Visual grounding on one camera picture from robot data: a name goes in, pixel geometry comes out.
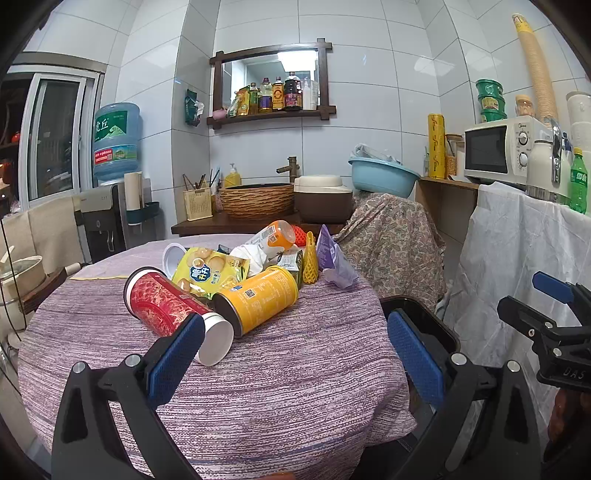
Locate tall paper cup stack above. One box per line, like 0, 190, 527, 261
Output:
512, 13, 559, 124

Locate yellow foam fruit net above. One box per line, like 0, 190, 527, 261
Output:
303, 231, 320, 285

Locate woven basin sink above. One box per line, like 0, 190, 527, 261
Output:
221, 183, 294, 219

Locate green soda bottle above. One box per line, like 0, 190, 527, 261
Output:
569, 147, 588, 214

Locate yellow snack bag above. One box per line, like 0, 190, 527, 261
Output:
172, 247, 249, 300

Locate green hanging packet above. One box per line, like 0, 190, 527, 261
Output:
184, 89, 204, 127

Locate dark soy sauce bottle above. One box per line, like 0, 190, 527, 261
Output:
283, 72, 303, 111

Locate wooden counter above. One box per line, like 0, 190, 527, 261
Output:
171, 212, 345, 237

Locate white tissue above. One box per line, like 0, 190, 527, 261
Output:
230, 244, 267, 278

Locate floral cloth cover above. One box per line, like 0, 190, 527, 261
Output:
335, 192, 447, 310

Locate bronze faucet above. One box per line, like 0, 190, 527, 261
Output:
276, 156, 301, 183

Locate person right hand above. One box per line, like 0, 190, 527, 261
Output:
547, 389, 590, 442

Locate purple striped tablecloth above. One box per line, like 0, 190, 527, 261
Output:
18, 241, 416, 479

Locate light blue plastic basin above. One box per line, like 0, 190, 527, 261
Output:
349, 157, 420, 198

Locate water dispenser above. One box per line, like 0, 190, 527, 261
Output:
74, 182, 156, 263

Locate brown rice cooker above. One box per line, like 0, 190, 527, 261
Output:
294, 175, 353, 224

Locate blue water jug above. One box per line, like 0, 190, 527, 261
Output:
92, 102, 142, 185

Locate red paper cup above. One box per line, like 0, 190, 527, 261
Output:
123, 267, 235, 367

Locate beige chopstick holder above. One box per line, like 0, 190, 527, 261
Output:
183, 187, 212, 221

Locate red foam fruit net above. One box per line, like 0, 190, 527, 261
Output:
293, 225, 307, 247

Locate yellow plastic wrap roll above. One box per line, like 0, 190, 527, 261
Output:
428, 114, 446, 179

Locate orange cylindrical can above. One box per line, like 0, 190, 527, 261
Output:
212, 266, 298, 338

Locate blue yogurt cup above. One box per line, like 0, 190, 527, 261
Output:
162, 243, 186, 279

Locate white thermos jug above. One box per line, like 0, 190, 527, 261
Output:
526, 117, 570, 205

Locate orange white drink bottle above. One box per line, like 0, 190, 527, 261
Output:
246, 220, 296, 260

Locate wooden framed mirror shelf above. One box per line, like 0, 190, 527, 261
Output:
206, 38, 337, 130

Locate green milk carton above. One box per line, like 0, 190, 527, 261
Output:
276, 247, 304, 289

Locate purple snack bag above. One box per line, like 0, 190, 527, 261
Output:
315, 225, 359, 289

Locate green instant noodle bowls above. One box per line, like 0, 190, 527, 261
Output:
476, 79, 507, 122

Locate yellow soap dispenser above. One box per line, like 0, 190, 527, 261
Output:
223, 163, 242, 188

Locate white microwave oven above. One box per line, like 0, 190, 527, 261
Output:
464, 116, 552, 185

